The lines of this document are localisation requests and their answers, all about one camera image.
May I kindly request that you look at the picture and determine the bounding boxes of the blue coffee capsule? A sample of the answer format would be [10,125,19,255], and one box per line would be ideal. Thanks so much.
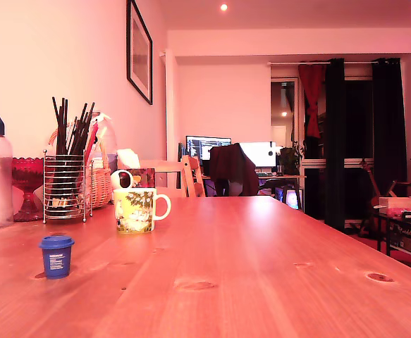
[38,234,75,280]

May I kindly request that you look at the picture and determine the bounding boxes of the computer monitor dark screen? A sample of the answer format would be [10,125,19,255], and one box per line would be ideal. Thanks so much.
[185,135,233,166]

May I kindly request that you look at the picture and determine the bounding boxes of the office chair with dark jacket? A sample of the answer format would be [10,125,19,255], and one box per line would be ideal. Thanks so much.
[209,143,260,197]

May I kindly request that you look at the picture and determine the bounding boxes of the pale wooden chair back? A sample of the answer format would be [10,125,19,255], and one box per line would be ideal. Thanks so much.
[138,160,185,189]

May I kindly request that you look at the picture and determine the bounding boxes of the computer monitor white screen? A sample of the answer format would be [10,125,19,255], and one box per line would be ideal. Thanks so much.
[239,142,277,168]

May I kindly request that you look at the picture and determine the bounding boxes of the colourful printed box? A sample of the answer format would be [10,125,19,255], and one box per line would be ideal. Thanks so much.
[125,168,156,189]

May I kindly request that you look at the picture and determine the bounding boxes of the white paper tissue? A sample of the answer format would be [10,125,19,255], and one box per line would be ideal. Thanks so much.
[116,148,142,170]

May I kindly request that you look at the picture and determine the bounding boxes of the yellow floral ceramic mug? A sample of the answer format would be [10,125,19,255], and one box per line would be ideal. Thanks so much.
[112,187,172,235]

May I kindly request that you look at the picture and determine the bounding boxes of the computer desk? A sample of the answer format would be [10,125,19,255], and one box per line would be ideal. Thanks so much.
[201,173,307,211]

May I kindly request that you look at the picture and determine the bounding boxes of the potted plant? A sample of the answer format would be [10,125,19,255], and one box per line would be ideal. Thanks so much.
[278,141,305,176]

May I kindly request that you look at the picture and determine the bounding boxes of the glowing computer tower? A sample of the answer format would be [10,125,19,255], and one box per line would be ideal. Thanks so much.
[284,189,303,209]

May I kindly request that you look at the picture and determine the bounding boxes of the clear plastic spray bottle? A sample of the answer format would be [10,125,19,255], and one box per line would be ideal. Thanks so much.
[90,111,118,166]

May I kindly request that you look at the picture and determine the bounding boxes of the wicker basket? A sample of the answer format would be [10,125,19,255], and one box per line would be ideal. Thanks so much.
[48,121,114,209]

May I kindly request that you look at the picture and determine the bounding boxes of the black chopstick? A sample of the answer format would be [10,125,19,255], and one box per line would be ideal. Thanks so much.
[51,96,62,156]
[60,97,66,156]
[71,102,89,156]
[63,99,69,156]
[77,101,96,156]

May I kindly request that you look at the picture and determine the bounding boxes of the red curtain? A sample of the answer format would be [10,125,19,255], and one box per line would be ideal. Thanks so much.
[298,63,328,139]

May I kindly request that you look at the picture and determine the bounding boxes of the black curtain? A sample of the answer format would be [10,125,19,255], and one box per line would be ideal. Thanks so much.
[324,58,346,232]
[372,58,409,198]

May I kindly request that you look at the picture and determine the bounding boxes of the white curtain rod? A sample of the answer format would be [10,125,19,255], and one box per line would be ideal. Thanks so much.
[267,60,381,66]

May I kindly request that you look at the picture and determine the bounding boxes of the guitar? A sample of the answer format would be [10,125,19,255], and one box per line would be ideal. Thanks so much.
[358,158,382,237]

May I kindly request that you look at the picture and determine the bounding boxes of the red glass goblet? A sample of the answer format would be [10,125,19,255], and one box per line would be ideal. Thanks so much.
[11,157,46,222]

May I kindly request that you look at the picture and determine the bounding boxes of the black low shelf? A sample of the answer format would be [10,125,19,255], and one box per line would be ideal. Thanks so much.
[372,206,411,263]

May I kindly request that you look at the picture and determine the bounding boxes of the beige cardboard box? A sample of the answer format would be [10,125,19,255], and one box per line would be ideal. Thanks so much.
[379,196,411,212]

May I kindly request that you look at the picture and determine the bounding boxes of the red handled utensil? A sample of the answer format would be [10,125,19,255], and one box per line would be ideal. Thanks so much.
[83,123,100,166]

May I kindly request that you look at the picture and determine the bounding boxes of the black framed wall picture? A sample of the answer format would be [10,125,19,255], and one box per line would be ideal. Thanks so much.
[126,0,154,106]

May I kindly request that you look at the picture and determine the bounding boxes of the chrome wire utensil rack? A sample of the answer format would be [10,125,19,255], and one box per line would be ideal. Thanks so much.
[42,149,95,225]

